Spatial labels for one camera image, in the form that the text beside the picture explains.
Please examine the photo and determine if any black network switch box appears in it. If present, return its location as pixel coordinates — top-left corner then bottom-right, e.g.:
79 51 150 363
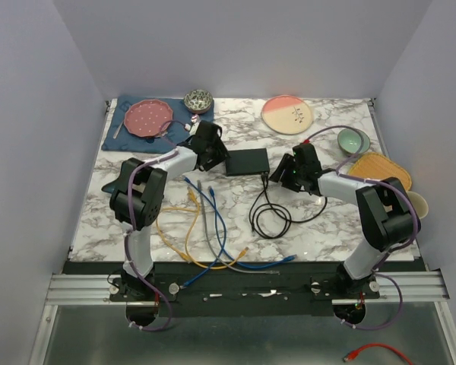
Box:
225 148 270 176

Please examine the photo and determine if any yellow ethernet cable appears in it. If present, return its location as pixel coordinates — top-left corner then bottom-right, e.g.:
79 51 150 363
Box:
155 192 197 262
183 188 249 269

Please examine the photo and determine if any blue ethernet cable long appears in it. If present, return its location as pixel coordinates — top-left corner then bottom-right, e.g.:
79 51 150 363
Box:
207 186 296 267

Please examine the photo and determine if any grey ethernet cable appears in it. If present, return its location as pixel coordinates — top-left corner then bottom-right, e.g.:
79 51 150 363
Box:
195 180 280 275

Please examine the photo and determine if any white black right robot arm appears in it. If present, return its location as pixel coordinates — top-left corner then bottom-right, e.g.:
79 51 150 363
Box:
269 143 421 298

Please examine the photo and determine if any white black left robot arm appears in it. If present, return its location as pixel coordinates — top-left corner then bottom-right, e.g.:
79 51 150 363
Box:
109 121 229 300

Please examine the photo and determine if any floral patterned bowl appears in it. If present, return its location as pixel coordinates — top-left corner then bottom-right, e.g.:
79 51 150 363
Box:
183 89 214 114

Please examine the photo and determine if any pink and cream plate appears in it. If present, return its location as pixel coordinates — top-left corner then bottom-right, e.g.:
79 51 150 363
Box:
261 95 314 135

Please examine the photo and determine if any green floral bowl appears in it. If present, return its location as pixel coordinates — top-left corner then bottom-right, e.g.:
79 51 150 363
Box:
337 129 371 156

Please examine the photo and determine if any pink dotted plate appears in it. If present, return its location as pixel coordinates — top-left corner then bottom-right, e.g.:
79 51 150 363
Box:
124 99 173 138

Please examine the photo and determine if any blue cloth placemat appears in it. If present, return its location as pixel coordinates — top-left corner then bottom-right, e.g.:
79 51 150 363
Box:
102 95 193 154

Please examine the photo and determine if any silver utensil under plate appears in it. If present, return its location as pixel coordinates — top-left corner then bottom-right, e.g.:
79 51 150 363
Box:
113 121 124 139

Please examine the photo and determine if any blue star-shaped dish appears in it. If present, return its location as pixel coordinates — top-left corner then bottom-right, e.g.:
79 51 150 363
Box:
101 179 117 195

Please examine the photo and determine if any floral ceramic mug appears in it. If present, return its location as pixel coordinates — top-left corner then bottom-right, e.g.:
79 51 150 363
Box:
407 191 429 225

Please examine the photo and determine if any black power cable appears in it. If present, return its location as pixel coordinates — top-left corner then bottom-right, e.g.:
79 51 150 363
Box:
252 173 328 229

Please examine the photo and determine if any aluminium mounting rail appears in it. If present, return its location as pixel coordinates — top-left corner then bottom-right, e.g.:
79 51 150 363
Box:
46 271 449 306

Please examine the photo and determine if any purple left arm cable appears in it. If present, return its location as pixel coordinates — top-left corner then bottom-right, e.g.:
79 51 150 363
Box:
122 119 193 332

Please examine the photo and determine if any red ethernet cable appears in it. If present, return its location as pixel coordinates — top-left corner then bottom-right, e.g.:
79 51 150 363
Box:
343 342 413 365

